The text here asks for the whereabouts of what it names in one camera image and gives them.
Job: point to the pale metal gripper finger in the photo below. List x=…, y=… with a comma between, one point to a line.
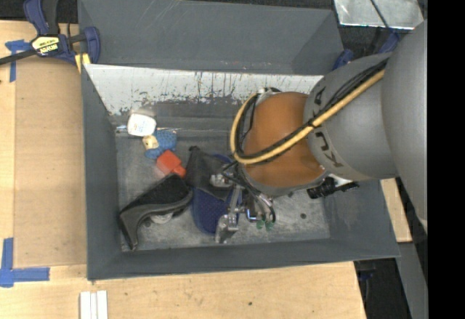
x=222, y=228
x=234, y=222

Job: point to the blue mesh sponge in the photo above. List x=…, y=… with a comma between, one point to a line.
x=209, y=210

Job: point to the black cloth pouch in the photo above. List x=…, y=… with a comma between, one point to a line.
x=201, y=172

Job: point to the black high-heel shoe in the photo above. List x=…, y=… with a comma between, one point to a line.
x=163, y=197

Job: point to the red plastic block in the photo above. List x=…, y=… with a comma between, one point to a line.
x=169, y=162

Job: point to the blue knobbly toy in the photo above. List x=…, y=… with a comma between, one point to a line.
x=166, y=139

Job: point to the small cream toy piece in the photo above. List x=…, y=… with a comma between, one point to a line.
x=150, y=142

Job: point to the white packet with blue print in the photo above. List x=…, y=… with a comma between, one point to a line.
x=141, y=125

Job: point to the grey metal bin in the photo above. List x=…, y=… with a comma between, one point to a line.
x=203, y=34

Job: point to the black cylinder on white bracket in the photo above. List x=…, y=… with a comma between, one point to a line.
x=321, y=191

